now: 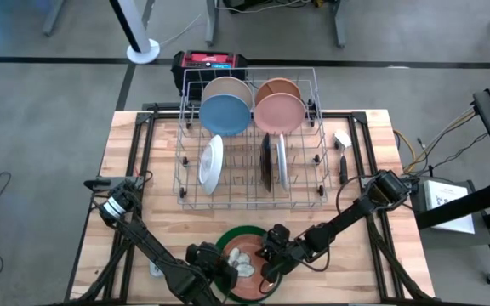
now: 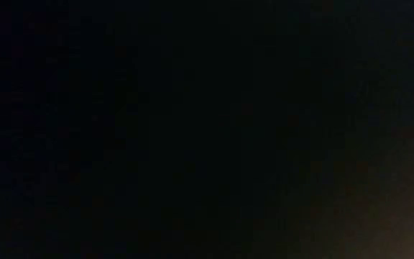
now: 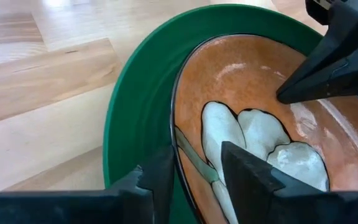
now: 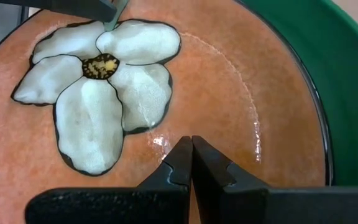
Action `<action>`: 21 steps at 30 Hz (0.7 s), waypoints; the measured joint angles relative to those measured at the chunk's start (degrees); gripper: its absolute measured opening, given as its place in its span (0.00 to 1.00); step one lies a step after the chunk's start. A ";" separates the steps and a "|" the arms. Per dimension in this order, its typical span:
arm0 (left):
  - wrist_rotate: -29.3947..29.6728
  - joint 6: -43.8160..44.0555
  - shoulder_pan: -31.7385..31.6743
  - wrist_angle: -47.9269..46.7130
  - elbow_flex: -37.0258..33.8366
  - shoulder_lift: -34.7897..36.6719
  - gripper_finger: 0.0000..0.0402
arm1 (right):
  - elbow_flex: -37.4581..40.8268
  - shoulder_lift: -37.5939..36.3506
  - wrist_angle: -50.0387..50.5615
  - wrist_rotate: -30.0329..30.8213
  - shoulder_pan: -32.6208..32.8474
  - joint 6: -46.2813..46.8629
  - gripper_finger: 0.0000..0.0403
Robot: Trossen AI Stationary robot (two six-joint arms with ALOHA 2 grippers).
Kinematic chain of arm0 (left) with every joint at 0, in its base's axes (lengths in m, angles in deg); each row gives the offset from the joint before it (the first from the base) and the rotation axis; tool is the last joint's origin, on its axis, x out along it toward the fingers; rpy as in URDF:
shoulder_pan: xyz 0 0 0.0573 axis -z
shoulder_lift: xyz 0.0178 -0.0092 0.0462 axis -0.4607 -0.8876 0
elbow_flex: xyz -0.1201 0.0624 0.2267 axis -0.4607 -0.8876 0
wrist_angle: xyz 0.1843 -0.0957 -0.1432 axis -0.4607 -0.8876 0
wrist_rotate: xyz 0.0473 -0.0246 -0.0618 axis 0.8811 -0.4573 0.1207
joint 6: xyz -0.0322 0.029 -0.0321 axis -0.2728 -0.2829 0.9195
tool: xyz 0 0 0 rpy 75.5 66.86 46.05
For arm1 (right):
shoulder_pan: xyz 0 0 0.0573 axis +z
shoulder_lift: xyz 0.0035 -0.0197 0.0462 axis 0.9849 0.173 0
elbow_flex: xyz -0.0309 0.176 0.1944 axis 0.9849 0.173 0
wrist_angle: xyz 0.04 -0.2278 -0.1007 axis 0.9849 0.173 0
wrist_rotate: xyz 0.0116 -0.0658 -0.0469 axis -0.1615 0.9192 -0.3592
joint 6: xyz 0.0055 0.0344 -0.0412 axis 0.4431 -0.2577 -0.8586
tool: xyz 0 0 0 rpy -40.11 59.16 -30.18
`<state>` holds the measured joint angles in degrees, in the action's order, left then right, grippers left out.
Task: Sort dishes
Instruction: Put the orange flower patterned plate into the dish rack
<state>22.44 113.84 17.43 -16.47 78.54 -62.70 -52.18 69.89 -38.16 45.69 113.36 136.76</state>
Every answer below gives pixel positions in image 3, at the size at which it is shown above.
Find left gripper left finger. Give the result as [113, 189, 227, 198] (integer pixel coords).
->
[104, 144, 176, 224]

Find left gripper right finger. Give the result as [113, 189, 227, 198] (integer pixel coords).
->
[221, 141, 324, 224]

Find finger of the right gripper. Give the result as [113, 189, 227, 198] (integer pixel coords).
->
[276, 0, 358, 105]

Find green plate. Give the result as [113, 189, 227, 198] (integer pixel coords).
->
[102, 3, 358, 224]

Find orange plate white flower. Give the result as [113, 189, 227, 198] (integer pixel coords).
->
[169, 33, 358, 224]

